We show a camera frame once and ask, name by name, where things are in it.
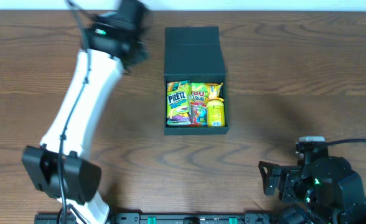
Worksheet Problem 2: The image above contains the dark green lidded box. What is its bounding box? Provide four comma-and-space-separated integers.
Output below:
164, 27, 228, 135

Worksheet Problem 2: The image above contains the green Pretz snack box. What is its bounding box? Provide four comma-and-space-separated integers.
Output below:
166, 80, 191, 126

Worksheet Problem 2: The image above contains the yellow plastic bottle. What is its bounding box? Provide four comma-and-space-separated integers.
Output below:
207, 100, 225, 127

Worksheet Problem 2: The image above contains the Haribo gummy candy bag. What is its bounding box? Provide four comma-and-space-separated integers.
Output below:
190, 83, 209, 126

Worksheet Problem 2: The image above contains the orange yellow snack packet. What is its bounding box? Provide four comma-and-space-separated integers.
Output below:
205, 83, 224, 103

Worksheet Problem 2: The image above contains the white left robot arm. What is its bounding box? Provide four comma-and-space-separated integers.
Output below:
22, 18, 146, 223

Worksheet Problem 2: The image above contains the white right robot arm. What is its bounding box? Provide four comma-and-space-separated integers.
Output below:
258, 155, 366, 224

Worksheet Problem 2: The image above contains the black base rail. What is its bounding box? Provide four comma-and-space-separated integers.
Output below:
33, 212, 281, 224

